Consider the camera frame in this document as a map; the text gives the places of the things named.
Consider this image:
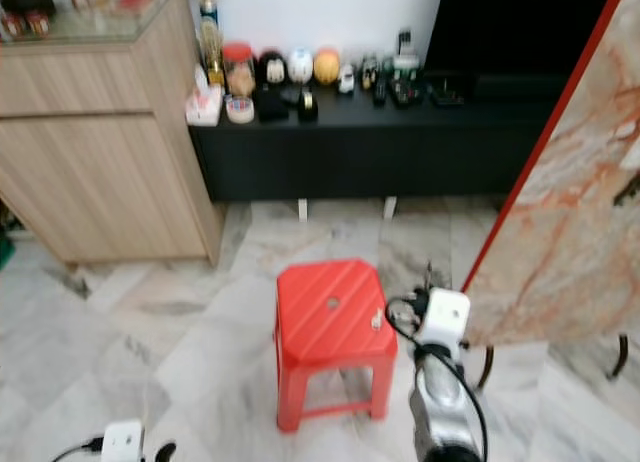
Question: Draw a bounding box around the red plastic stool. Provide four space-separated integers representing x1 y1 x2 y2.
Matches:
273 259 400 434

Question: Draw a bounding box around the pink tissue pack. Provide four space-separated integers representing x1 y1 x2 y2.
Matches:
185 67 226 126

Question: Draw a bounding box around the black low console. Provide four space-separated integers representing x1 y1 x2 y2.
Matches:
188 72 561 221

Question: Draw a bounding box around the orange ball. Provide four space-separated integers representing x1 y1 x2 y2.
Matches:
313 47 342 86

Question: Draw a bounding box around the small red jar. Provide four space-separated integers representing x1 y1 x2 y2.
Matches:
3 12 26 38
28 10 53 36

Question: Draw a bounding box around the white and blue ball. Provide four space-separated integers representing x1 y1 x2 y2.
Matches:
288 47 314 85

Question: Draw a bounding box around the black board stand leg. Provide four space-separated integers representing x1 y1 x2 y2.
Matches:
478 347 494 391
612 334 633 380

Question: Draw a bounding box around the black figure with white face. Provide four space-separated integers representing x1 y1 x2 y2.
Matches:
256 49 288 88

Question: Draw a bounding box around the white hook plate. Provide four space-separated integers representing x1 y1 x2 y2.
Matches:
616 117 640 149

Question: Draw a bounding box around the dark toy figure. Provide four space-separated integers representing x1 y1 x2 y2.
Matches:
360 54 389 107

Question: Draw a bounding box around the marble pattern board red edge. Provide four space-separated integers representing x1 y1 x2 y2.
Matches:
462 0 640 348

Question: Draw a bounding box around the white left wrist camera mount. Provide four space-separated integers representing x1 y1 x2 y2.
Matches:
101 420 144 462

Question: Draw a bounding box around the jar with red lid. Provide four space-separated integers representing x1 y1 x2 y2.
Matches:
222 42 256 98

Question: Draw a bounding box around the gold trophy with blue ball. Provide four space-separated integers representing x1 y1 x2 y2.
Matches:
195 0 226 86

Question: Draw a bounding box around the light wooden cabinet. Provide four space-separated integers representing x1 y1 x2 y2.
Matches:
0 0 226 266

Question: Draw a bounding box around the dark hanging key bunch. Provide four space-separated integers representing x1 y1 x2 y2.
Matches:
615 172 640 208

